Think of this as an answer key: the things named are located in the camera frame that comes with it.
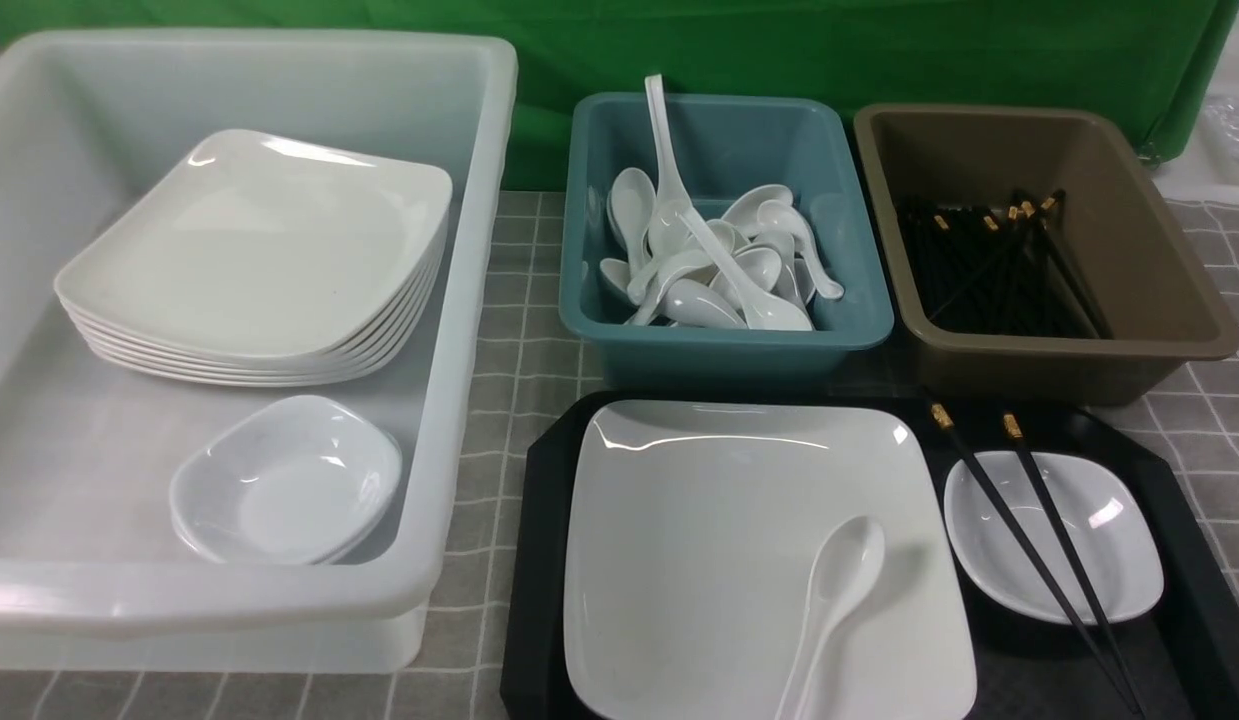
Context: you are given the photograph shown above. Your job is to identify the upright white spoon in bin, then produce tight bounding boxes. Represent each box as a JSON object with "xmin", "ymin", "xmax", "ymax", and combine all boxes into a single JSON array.
[{"xmin": 646, "ymin": 74, "xmax": 693, "ymax": 259}]

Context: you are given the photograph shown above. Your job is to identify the pile of white spoons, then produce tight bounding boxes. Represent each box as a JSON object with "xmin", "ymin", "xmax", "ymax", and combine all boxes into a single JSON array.
[{"xmin": 598, "ymin": 167, "xmax": 846, "ymax": 328}]

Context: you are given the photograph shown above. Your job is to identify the grey checkered tablecloth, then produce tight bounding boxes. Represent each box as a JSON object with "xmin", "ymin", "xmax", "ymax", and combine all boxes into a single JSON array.
[{"xmin": 0, "ymin": 192, "xmax": 1239, "ymax": 719}]

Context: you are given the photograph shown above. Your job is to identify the stacked small white bowls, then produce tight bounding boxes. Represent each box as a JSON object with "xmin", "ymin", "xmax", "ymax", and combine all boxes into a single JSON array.
[{"xmin": 169, "ymin": 395, "xmax": 403, "ymax": 565}]

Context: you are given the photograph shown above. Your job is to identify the green backdrop cloth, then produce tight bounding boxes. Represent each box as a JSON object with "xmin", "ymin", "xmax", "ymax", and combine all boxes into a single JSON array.
[{"xmin": 0, "ymin": 1, "xmax": 1239, "ymax": 190}]

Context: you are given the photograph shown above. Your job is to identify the teal plastic bin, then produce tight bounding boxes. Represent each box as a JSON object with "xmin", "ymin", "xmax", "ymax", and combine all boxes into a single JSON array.
[{"xmin": 558, "ymin": 90, "xmax": 895, "ymax": 389}]

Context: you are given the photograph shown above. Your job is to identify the large white square plate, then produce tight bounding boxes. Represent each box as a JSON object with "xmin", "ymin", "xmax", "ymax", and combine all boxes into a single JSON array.
[{"xmin": 563, "ymin": 398, "xmax": 978, "ymax": 719}]

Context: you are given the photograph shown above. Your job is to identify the black chopstick gold tip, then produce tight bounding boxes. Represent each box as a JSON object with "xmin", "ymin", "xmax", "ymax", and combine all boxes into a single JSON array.
[
  {"xmin": 926, "ymin": 397, "xmax": 1136, "ymax": 718},
  {"xmin": 1002, "ymin": 413, "xmax": 1149, "ymax": 719}
]

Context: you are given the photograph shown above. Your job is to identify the white ceramic soup spoon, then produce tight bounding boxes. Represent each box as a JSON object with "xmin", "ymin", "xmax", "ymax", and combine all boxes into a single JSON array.
[{"xmin": 774, "ymin": 516, "xmax": 887, "ymax": 719}]

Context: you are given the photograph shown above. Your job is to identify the brown plastic bin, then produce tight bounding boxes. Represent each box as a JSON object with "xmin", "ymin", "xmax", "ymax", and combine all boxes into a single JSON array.
[{"xmin": 855, "ymin": 104, "xmax": 1239, "ymax": 406}]

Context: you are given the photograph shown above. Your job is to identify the large translucent white bin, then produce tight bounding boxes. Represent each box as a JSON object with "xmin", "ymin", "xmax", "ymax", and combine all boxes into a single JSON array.
[{"xmin": 0, "ymin": 29, "xmax": 518, "ymax": 674}]

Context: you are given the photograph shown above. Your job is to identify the small white sauce bowl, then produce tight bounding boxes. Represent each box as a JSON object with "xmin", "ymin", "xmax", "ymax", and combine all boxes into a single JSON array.
[{"xmin": 943, "ymin": 450, "xmax": 1163, "ymax": 626}]

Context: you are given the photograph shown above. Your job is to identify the pile of black chopsticks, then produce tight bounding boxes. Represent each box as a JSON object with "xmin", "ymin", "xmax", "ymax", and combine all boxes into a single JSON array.
[{"xmin": 895, "ymin": 188, "xmax": 1113, "ymax": 340}]

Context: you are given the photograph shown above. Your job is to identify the stack of white square plates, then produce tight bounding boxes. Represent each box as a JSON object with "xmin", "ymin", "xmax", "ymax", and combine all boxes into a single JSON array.
[{"xmin": 53, "ymin": 129, "xmax": 453, "ymax": 388}]

